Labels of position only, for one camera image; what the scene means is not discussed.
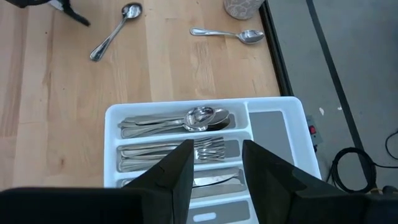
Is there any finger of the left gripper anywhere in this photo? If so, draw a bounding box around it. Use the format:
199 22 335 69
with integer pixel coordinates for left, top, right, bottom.
61 0 91 27

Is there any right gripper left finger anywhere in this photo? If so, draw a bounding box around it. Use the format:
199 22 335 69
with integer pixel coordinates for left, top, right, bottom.
0 139 195 224

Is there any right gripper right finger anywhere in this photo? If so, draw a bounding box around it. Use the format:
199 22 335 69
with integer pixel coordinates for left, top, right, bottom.
241 139 398 224

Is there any cutlery pair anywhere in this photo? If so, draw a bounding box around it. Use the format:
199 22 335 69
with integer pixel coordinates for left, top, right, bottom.
121 174 240 188

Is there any white cutlery tray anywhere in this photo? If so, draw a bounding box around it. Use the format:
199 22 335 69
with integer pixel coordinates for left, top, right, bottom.
103 96 322 224

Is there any grey power strip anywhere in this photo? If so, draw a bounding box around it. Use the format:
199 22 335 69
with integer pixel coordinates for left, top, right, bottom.
305 114 324 154

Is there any grey speckled mug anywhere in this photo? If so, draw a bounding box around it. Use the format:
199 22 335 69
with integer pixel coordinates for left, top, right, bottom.
223 0 266 21

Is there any coiled black cable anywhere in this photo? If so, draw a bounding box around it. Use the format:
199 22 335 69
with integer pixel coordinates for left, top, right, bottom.
325 147 378 195

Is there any thin black cable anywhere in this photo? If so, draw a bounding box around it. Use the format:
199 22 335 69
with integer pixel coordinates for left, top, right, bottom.
374 129 398 170

